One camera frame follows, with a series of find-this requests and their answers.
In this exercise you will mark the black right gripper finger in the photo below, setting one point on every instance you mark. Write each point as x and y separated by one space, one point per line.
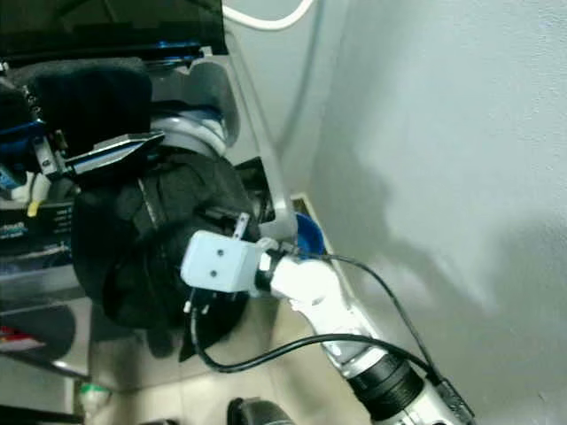
199 301
232 220

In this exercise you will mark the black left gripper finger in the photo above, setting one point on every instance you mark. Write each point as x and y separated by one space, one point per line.
115 166
120 148

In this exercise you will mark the large black garment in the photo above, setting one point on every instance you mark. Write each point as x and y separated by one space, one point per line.
133 257

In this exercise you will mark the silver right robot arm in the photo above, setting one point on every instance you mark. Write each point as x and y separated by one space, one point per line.
306 279

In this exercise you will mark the steel washer drum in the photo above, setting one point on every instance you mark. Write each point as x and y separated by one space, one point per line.
195 133

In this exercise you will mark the blue plastic cap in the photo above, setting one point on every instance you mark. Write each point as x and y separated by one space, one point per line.
308 239

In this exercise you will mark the yellow tape piece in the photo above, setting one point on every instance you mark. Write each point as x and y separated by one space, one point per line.
34 209

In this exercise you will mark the black washer control panel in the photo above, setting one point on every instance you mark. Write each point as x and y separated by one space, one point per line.
44 235

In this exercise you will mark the dark tinted washer lid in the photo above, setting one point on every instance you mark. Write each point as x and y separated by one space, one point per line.
106 22

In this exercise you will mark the grey right robot leg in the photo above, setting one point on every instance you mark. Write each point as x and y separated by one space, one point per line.
266 414

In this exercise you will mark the red washer sticker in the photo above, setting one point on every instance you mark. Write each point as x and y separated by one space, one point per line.
18 338

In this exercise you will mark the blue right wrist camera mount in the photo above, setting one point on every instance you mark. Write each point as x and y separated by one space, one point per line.
221 261

